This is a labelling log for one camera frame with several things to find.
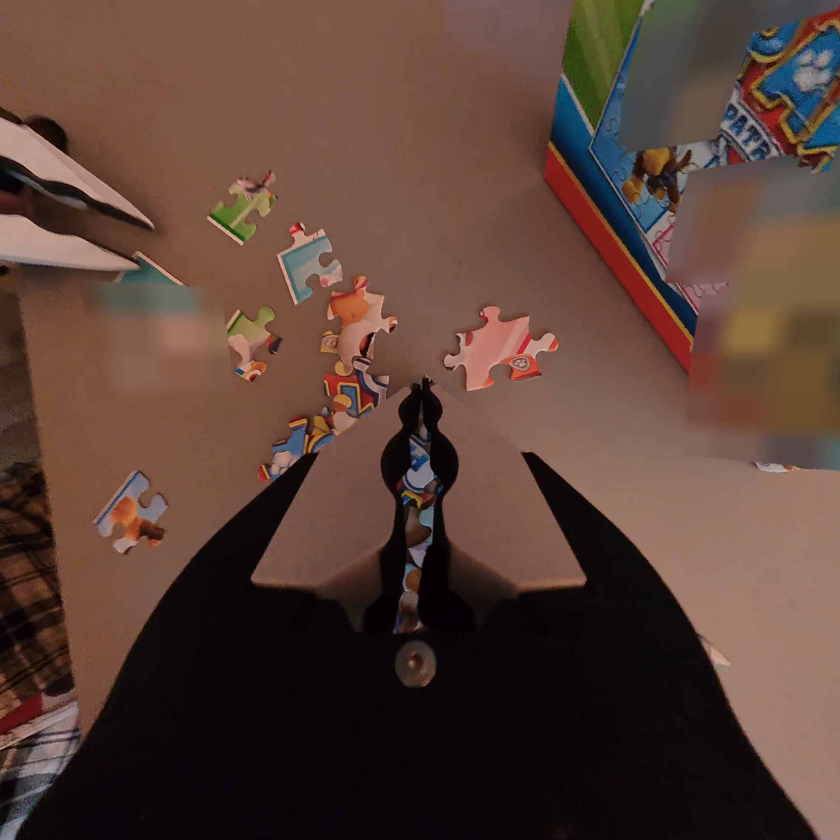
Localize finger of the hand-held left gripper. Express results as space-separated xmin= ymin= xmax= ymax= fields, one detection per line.
xmin=0 ymin=117 xmax=156 ymax=231
xmin=0 ymin=213 xmax=143 ymax=273

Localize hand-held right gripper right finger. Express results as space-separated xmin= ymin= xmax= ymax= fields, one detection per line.
xmin=419 ymin=378 xmax=588 ymax=632

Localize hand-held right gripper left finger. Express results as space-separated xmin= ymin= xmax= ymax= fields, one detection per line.
xmin=249 ymin=381 xmax=422 ymax=632

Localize plain teal puzzle piece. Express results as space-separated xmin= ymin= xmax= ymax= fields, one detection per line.
xmin=118 ymin=251 xmax=186 ymax=287

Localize jigsaw puzzle pieces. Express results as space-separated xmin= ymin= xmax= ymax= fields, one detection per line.
xmin=94 ymin=169 xmax=731 ymax=670

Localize grey desk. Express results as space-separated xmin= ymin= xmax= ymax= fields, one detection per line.
xmin=16 ymin=0 xmax=840 ymax=840

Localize person's plaid shirt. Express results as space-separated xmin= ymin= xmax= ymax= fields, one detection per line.
xmin=0 ymin=459 xmax=83 ymax=840

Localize colourful puzzle box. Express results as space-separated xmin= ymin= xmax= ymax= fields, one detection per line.
xmin=543 ymin=0 xmax=840 ymax=473

